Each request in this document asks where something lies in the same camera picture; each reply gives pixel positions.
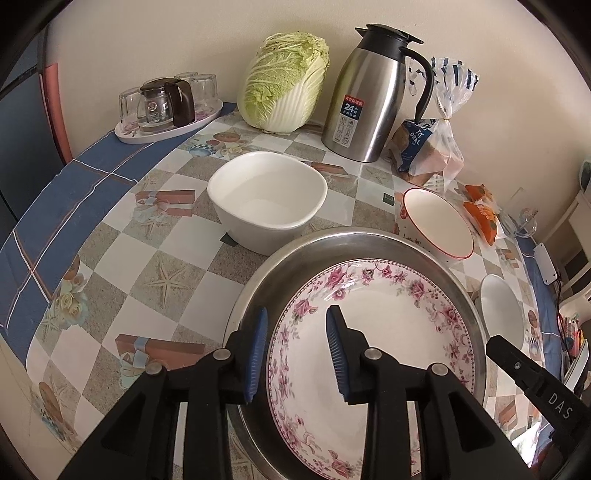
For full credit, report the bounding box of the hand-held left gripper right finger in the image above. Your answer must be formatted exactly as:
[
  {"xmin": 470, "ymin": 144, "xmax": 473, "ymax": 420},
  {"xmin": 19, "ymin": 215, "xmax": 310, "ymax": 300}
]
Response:
[{"xmin": 325, "ymin": 305, "xmax": 550, "ymax": 480}]

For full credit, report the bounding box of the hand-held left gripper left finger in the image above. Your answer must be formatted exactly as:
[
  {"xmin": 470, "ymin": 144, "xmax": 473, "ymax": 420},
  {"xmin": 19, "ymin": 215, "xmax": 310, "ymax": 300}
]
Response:
[{"xmin": 58, "ymin": 307, "xmax": 269, "ymax": 480}]

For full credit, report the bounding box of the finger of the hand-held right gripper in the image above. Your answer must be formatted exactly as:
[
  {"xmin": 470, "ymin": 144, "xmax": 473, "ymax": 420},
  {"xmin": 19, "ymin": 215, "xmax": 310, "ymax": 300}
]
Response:
[{"xmin": 486, "ymin": 335, "xmax": 546, "ymax": 403}]

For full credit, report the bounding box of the pale blue large bowl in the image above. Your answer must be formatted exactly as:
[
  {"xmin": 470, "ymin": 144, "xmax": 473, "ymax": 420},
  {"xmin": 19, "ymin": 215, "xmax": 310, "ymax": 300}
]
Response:
[{"xmin": 478, "ymin": 274, "xmax": 526, "ymax": 354}]

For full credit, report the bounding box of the pink floral round plate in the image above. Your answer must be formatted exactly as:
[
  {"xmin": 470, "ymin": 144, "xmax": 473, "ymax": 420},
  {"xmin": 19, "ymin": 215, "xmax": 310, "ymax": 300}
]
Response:
[{"xmin": 267, "ymin": 259, "xmax": 476, "ymax": 480}]

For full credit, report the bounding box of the stainless steel round plate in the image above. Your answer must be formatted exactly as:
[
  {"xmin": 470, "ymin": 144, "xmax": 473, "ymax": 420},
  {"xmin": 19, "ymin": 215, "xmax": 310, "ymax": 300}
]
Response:
[{"xmin": 224, "ymin": 227, "xmax": 488, "ymax": 480}]

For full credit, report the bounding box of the strawberry print bowl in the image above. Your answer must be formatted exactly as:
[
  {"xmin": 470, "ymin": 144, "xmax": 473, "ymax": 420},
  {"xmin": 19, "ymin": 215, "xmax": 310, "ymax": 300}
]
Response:
[{"xmin": 396, "ymin": 188, "xmax": 475, "ymax": 266}]

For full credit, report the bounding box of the small white bowl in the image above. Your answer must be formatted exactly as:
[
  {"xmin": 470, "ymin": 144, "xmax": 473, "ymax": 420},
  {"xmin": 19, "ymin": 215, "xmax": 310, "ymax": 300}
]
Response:
[{"xmin": 207, "ymin": 151, "xmax": 328, "ymax": 256}]

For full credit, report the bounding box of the white power strip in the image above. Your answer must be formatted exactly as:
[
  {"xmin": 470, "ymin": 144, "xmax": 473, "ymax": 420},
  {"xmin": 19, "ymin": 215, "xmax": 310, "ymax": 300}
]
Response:
[{"xmin": 533, "ymin": 243, "xmax": 559, "ymax": 286}]

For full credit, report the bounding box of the checkered printed tablecloth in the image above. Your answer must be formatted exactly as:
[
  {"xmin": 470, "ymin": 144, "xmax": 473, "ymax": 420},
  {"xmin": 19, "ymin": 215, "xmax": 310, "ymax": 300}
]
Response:
[{"xmin": 25, "ymin": 108, "xmax": 561, "ymax": 480}]

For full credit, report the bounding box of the orange snack packet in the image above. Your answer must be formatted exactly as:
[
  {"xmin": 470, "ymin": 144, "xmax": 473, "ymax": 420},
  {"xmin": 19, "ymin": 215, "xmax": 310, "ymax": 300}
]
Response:
[
  {"xmin": 464, "ymin": 200, "xmax": 506, "ymax": 245},
  {"xmin": 464, "ymin": 184, "xmax": 497, "ymax": 204}
]

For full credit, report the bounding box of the glass mug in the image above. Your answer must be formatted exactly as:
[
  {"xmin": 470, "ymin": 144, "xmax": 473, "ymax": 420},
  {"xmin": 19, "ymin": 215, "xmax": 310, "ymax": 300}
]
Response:
[{"xmin": 501, "ymin": 187, "xmax": 539, "ymax": 238}]

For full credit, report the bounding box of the bagged sliced bread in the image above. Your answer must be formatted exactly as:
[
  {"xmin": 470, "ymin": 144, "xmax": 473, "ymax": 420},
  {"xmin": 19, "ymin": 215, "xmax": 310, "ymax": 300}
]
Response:
[{"xmin": 385, "ymin": 56, "xmax": 481, "ymax": 192}]

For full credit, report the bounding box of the white oval tray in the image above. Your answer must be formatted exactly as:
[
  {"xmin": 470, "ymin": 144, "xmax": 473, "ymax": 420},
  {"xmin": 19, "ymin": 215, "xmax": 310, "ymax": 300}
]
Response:
[{"xmin": 114, "ymin": 100, "xmax": 225, "ymax": 145}]

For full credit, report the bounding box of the stainless steel thermos jug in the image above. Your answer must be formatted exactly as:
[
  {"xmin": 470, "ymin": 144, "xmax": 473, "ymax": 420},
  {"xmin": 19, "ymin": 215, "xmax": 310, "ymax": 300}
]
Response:
[{"xmin": 321, "ymin": 24, "xmax": 435, "ymax": 163}]

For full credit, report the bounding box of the blue plaid tablecloth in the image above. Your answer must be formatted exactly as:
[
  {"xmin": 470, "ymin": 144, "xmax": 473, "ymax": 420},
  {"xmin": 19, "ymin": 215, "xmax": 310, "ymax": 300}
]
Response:
[{"xmin": 0, "ymin": 102, "xmax": 561, "ymax": 352}]

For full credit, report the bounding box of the napa cabbage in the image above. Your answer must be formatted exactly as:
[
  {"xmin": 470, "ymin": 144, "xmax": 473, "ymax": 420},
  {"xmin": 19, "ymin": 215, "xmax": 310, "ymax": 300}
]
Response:
[{"xmin": 237, "ymin": 31, "xmax": 331, "ymax": 134}]

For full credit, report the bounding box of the glass teapot brown handle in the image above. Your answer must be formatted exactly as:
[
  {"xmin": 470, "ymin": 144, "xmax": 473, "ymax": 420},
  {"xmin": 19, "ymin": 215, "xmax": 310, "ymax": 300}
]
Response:
[{"xmin": 139, "ymin": 78, "xmax": 196, "ymax": 127}]

